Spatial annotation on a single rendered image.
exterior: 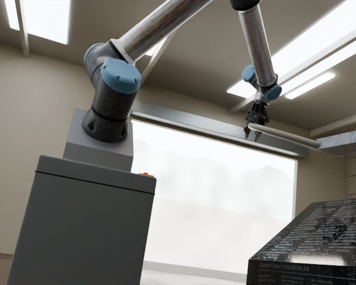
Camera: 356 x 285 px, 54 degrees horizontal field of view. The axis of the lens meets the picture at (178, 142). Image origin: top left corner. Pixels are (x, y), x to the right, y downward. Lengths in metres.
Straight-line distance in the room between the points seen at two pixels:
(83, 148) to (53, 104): 6.37
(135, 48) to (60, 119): 6.21
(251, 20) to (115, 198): 0.86
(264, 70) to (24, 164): 6.23
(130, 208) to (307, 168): 8.57
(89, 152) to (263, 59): 0.84
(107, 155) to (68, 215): 0.27
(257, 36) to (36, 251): 1.14
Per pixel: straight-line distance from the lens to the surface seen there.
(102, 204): 1.19
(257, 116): 1.89
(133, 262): 1.21
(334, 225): 1.21
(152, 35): 1.44
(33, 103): 7.68
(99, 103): 1.32
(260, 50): 1.57
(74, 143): 1.31
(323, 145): 1.64
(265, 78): 1.68
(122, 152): 1.34
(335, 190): 10.10
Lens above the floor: 0.64
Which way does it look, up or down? 16 degrees up
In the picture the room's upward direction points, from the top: 9 degrees clockwise
